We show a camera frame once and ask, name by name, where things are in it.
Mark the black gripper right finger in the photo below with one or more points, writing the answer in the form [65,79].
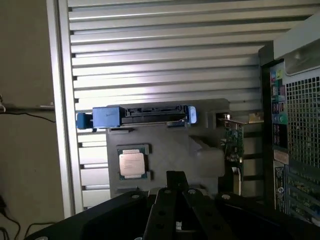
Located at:
[207,215]

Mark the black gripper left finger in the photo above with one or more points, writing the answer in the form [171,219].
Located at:
[160,212]

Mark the silver green CPU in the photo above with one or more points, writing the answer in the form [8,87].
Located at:
[131,163]

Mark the green graphics card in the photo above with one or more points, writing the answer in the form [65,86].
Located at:
[235,140]

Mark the aluminium table frame rail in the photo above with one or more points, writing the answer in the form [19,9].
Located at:
[62,100]

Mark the grey plastic parts rack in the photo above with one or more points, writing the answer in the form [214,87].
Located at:
[170,145]

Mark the hard disk with blue carrier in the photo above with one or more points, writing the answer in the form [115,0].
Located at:
[150,112]

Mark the thin grey metal rod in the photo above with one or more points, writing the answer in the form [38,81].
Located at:
[25,108]

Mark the black silver PC case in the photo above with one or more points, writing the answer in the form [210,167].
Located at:
[300,125]

